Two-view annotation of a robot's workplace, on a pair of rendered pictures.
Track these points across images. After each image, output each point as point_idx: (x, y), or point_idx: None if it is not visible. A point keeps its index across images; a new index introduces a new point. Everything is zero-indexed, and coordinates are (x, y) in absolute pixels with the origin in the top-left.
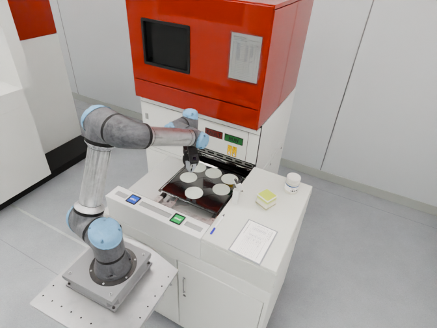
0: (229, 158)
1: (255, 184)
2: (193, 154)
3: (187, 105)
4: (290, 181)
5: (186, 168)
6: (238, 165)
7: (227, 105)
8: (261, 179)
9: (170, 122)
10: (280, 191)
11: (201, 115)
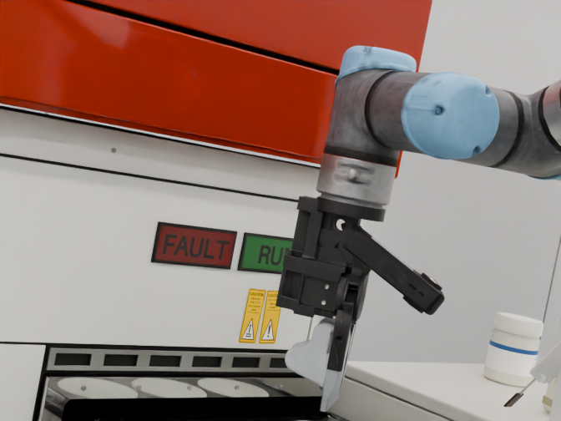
0: (243, 362)
1: (454, 392)
2: (412, 269)
3: (135, 93)
4: (533, 333)
5: (341, 378)
6: (288, 379)
7: (315, 81)
8: (430, 380)
9: (434, 73)
10: (504, 388)
11: (149, 159)
